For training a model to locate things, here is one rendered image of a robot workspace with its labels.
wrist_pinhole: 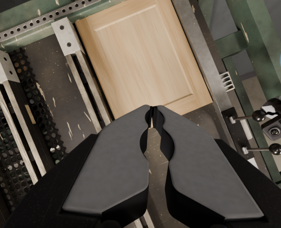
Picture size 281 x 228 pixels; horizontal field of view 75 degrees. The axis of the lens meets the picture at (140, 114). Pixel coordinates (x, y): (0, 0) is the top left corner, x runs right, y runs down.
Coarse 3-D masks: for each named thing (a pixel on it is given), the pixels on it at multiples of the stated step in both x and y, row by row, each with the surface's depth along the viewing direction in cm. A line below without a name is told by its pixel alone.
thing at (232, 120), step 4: (256, 112) 57; (260, 112) 56; (264, 112) 56; (232, 116) 66; (244, 116) 62; (248, 116) 60; (252, 116) 57; (256, 116) 56; (260, 116) 56; (264, 116) 56; (232, 120) 66; (256, 120) 57; (260, 120) 56
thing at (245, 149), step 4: (272, 144) 58; (276, 144) 57; (280, 144) 58; (244, 148) 66; (248, 148) 65; (252, 148) 64; (256, 148) 63; (260, 148) 62; (264, 148) 61; (268, 148) 60; (272, 148) 57; (276, 148) 56; (280, 148) 56; (244, 152) 66; (248, 152) 66; (272, 152) 57; (276, 152) 57; (280, 152) 56
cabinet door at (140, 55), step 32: (128, 0) 70; (160, 0) 70; (96, 32) 70; (128, 32) 70; (160, 32) 70; (96, 64) 70; (128, 64) 70; (160, 64) 70; (192, 64) 70; (128, 96) 70; (160, 96) 70; (192, 96) 70
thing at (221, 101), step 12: (180, 0) 68; (180, 12) 68; (192, 12) 68; (192, 24) 68; (192, 36) 68; (192, 48) 69; (204, 48) 68; (204, 60) 68; (204, 72) 68; (216, 72) 68; (216, 84) 68; (216, 96) 68; (228, 96) 68; (216, 108) 70; (228, 108) 68; (228, 132) 69
